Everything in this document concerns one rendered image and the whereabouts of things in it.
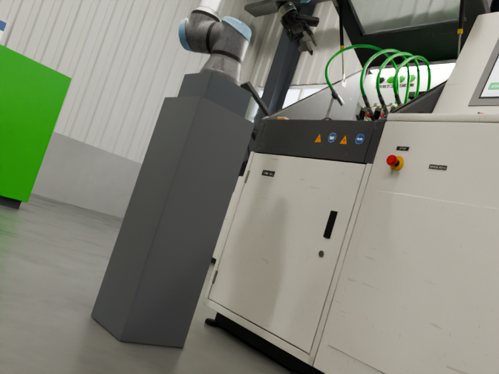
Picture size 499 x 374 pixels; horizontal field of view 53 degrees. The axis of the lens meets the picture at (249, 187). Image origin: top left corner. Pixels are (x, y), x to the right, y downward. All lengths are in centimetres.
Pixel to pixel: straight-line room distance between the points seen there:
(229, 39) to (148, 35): 726
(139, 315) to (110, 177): 708
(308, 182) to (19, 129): 335
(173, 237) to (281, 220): 55
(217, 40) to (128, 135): 703
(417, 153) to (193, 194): 73
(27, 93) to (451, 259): 402
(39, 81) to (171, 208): 345
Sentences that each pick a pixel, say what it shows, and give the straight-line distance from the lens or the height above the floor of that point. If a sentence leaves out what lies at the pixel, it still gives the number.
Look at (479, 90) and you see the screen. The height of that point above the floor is 117.
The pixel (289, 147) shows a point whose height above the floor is 82.
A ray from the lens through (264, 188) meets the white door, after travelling 213.
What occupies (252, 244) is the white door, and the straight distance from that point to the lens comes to 209.
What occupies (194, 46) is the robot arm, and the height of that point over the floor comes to 101.
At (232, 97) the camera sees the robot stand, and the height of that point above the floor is 85.
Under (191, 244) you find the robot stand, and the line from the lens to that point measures 164.
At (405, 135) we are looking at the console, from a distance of 174.
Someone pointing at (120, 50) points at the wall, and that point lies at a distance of 872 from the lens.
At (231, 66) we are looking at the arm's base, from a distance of 175.
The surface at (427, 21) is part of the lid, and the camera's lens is 249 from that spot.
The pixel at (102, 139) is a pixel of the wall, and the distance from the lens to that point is 855.
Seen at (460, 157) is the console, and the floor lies 84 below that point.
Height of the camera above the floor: 43
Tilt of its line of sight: 5 degrees up
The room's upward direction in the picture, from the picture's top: 18 degrees clockwise
